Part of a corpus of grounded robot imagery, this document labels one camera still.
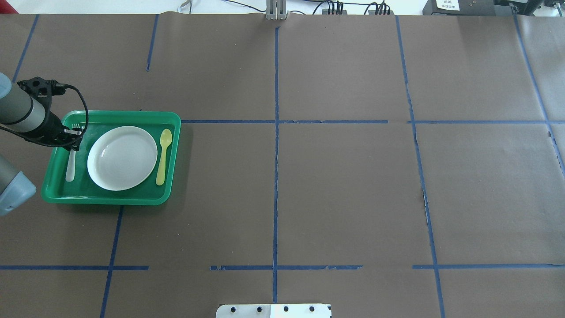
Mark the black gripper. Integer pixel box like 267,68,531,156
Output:
24,111,85,152

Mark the clear plastic fork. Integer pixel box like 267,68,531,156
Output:
65,141,81,182

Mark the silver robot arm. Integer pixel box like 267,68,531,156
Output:
0,74,89,216

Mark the white round plate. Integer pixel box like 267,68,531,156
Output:
87,125,157,191

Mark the green plastic tray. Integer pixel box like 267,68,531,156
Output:
41,110,181,205

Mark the yellow plastic spoon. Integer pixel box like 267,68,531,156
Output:
155,129,172,186

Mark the black computer box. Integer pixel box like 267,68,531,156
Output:
422,0,513,16

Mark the black camera cable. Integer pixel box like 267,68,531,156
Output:
0,83,90,146

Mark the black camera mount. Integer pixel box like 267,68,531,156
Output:
16,77,66,104

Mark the grey aluminium frame post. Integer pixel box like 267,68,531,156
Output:
266,0,288,20

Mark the white pedestal base plate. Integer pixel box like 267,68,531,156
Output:
215,303,332,318

